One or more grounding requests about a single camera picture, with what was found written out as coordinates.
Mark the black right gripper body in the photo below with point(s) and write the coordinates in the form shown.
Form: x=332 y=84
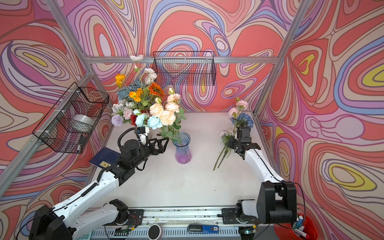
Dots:
x=232 y=142

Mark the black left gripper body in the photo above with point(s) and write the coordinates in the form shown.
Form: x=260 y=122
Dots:
x=145 y=152

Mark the lilac mixed flower bunch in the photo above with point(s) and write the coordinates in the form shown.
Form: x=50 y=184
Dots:
x=225 y=152

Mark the purple blue glass vase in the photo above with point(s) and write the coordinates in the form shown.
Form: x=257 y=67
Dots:
x=183 y=154

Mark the light blue rose stem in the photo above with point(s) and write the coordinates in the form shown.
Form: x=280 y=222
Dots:
x=144 y=120

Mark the peach rose stem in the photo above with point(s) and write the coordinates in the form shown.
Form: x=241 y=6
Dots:
x=158 y=110

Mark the red flower with leaf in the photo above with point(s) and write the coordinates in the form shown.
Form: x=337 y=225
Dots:
x=133 y=119

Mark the pink peony stem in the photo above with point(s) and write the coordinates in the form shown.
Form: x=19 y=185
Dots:
x=239 y=107

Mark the orange poppy stem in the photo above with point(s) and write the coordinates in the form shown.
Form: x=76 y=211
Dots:
x=132 y=92

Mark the orange sunflower stem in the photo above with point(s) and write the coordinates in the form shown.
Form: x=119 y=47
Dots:
x=156 y=90

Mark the blue rose bunch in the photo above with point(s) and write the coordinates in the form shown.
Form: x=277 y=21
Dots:
x=124 y=91

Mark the white poppy stem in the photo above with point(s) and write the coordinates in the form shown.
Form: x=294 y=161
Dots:
x=147 y=75

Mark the blue hydrangea stem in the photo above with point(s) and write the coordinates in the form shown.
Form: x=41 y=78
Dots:
x=243 y=120

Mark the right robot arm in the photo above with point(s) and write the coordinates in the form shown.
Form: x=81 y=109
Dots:
x=277 y=198

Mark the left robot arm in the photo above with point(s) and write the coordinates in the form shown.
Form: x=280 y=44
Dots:
x=68 y=219

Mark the dark blue notebook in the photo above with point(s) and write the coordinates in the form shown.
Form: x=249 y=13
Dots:
x=104 y=158

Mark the round black speaker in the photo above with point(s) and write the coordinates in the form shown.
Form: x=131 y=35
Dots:
x=155 y=232

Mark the blue black device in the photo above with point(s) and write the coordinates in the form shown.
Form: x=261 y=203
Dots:
x=203 y=229

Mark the red pen cup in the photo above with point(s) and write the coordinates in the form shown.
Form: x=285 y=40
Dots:
x=304 y=229

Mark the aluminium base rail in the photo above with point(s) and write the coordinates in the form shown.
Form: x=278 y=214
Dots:
x=174 y=221

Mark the black wire basket back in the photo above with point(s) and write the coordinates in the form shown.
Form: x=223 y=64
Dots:
x=189 y=68

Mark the black wire basket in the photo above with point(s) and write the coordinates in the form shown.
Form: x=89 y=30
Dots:
x=69 y=125
x=189 y=68

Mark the black wire basket left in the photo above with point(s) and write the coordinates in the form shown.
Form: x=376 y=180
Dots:
x=69 y=125

